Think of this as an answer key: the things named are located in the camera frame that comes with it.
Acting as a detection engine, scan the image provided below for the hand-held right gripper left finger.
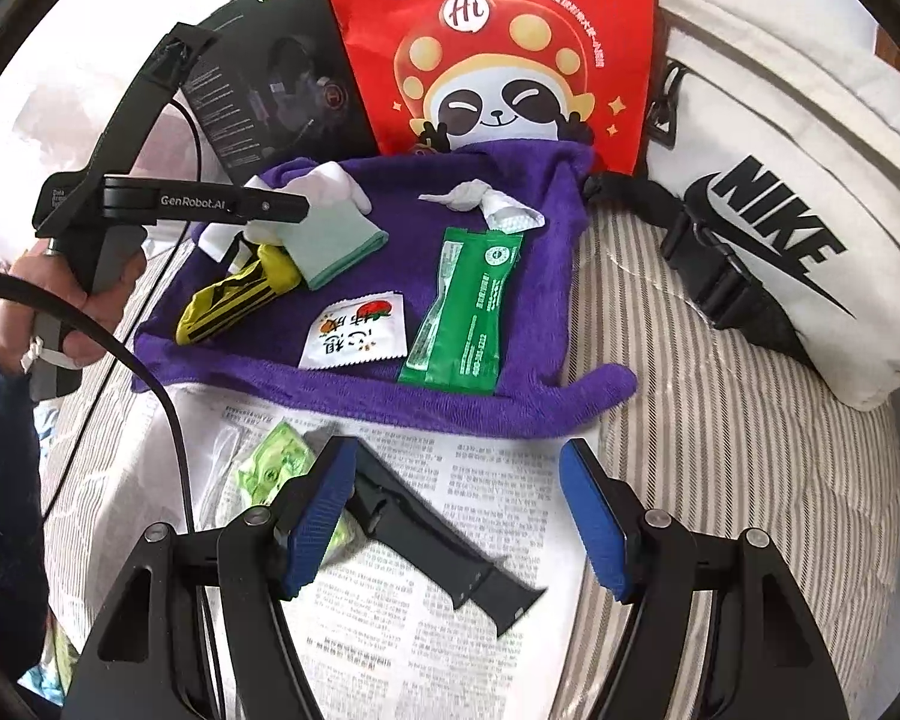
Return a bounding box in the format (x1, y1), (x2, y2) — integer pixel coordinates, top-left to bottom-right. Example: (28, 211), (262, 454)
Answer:
(60, 435), (361, 720)

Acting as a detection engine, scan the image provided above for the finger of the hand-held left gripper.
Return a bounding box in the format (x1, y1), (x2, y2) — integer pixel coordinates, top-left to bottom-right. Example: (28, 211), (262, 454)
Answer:
(231, 191), (310, 224)

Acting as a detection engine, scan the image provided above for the white snack packet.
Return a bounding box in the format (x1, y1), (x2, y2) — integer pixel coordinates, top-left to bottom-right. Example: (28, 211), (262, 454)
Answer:
(298, 292), (407, 370)

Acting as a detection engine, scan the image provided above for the thick black cable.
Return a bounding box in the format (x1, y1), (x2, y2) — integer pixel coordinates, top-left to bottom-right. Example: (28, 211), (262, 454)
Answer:
(0, 266), (196, 541)

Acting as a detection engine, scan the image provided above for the white glove green cuff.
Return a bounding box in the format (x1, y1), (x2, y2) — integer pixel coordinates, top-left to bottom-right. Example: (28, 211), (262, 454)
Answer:
(244, 161), (387, 290)

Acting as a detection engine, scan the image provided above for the newspaper sheet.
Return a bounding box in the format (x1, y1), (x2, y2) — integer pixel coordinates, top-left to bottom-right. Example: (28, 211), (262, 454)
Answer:
(142, 382), (601, 720)

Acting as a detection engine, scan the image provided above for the purple towel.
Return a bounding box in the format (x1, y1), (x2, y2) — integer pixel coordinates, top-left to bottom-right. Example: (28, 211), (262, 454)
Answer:
(131, 142), (638, 440)

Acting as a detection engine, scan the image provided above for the person's left forearm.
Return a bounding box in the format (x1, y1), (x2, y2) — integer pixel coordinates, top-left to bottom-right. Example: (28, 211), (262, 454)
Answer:
(0, 337), (53, 691)

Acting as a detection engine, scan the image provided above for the white waist bag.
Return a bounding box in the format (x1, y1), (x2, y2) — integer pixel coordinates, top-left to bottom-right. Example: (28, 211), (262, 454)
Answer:
(645, 0), (900, 413)

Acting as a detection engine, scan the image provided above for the striped bed sheet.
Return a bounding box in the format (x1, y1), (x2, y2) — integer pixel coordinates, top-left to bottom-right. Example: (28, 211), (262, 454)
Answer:
(37, 195), (900, 720)

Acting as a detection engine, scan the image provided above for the green wet wipe packet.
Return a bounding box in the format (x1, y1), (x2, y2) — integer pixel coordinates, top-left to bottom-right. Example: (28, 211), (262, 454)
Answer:
(397, 226), (524, 395)

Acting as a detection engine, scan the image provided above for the black headphone box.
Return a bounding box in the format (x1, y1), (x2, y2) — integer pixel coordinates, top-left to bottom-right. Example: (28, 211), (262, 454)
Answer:
(180, 0), (380, 185)

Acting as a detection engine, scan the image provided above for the light green tissue packet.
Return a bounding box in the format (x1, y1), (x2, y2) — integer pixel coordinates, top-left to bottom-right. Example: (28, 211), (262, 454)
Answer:
(232, 420), (361, 571)

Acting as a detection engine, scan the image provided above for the translucent plastic shopping bag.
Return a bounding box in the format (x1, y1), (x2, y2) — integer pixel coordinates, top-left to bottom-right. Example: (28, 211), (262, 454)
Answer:
(0, 82), (218, 241)

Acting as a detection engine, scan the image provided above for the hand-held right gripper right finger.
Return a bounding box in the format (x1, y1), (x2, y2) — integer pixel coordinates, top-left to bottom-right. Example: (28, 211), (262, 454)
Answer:
(559, 437), (852, 720)

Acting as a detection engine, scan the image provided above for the red paper bag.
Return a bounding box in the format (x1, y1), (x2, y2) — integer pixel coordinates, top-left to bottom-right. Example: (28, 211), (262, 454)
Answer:
(315, 0), (657, 173)

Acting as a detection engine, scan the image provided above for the black watch strap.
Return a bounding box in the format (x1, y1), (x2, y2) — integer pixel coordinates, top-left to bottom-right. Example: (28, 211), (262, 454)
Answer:
(352, 457), (548, 638)

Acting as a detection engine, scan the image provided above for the person's left hand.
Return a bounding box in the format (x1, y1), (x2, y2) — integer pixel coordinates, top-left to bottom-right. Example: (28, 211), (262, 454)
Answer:
(0, 238), (149, 374)

